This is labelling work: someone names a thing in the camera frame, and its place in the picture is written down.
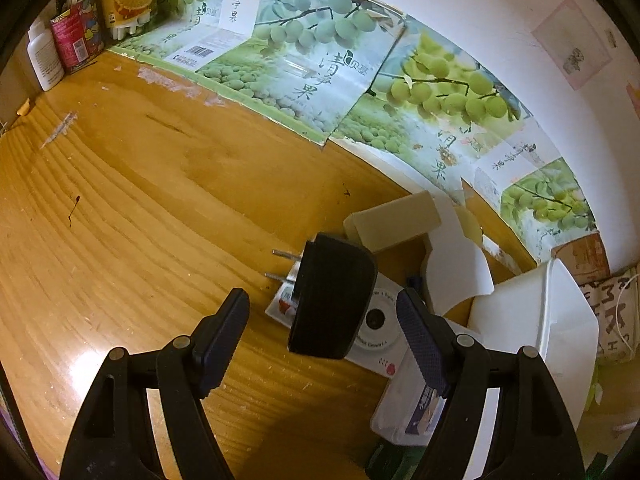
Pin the pink sketch wall note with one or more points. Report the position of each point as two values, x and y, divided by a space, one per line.
572 43

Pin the black plug charger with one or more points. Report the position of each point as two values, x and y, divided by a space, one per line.
331 292

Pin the white children's digital camera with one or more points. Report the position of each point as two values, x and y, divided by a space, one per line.
379 346

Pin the white lotion bottle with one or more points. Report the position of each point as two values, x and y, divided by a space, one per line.
42 53

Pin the white plastic storage bin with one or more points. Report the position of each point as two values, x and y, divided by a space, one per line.
544 308

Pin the green grape printed cardboard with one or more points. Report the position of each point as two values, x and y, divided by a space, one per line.
385 84

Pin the white cloud-shaped board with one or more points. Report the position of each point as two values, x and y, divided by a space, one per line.
456 269

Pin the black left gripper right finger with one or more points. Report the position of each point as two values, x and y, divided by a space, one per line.
533 436

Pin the green bottle with gold cap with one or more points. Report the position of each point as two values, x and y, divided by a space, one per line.
390 461

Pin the brown printed cardboard piece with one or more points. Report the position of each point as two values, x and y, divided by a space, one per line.
584 258

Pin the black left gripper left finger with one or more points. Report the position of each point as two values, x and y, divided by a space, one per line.
112 437

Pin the letter print canvas bag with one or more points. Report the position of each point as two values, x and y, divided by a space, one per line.
615 303

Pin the red pen holder can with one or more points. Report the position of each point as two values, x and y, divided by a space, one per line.
77 35

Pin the beige rectangular eraser block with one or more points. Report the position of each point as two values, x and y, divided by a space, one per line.
393 223

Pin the clear floss pick box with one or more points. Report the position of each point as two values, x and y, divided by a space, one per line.
409 409

